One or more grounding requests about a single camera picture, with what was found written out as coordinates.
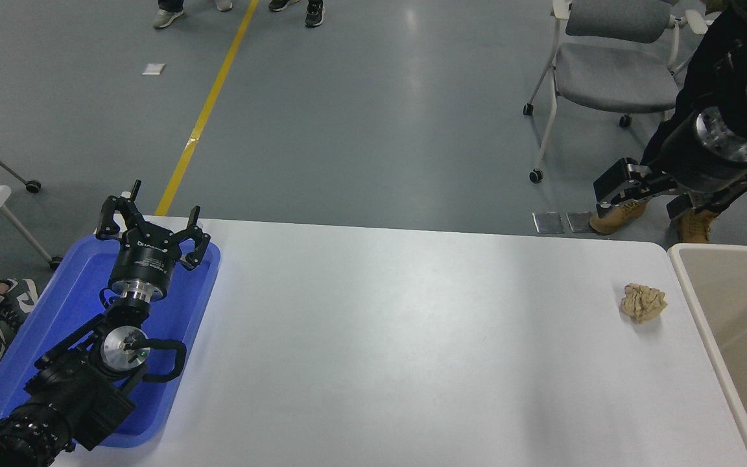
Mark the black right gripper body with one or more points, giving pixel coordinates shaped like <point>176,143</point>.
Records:
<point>691,162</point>

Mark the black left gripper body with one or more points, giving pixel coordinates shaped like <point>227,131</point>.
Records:
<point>143,263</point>

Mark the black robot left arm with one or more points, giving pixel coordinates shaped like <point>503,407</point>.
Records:
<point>82,389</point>

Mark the grey chair with white frame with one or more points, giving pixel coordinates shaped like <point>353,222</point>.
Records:
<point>607,78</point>

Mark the metal floor plate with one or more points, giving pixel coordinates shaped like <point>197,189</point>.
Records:
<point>579,221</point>
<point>548,222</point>

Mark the blue plastic tray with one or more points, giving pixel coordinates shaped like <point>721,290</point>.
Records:
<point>69,292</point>

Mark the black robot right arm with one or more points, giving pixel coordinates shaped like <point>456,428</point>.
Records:
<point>730,133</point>

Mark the large pale bin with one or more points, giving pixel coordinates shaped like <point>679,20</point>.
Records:
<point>743,305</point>

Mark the white paper scrap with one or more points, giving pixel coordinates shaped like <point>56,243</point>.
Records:
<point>153,69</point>

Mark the crumpled tan paper ball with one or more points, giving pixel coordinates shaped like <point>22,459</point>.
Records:
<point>642,303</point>

